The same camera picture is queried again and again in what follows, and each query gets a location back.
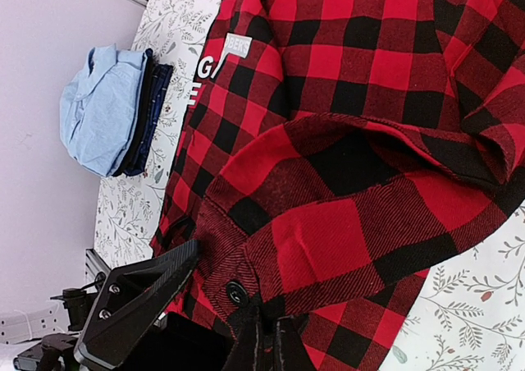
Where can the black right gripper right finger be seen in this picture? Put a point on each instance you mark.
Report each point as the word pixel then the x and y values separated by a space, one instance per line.
pixel 267 344

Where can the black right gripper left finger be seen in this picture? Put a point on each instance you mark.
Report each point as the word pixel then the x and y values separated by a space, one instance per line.
pixel 130 302

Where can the red black plaid shirt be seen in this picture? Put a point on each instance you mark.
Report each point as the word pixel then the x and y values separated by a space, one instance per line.
pixel 337 151

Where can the white power strip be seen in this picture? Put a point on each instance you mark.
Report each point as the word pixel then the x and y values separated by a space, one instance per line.
pixel 20 326

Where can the light blue folded shirt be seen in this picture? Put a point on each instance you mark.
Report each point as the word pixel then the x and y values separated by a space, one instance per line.
pixel 99 108

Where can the floral patterned table mat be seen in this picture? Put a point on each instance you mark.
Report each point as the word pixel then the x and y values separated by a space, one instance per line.
pixel 470 312

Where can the dark navy folded shirt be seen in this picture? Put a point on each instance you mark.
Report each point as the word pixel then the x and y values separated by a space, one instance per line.
pixel 152 96

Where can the aluminium front rail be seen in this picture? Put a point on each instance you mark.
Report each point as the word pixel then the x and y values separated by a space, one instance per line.
pixel 93 266

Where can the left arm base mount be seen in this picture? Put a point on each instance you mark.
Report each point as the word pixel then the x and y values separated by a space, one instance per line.
pixel 54 351

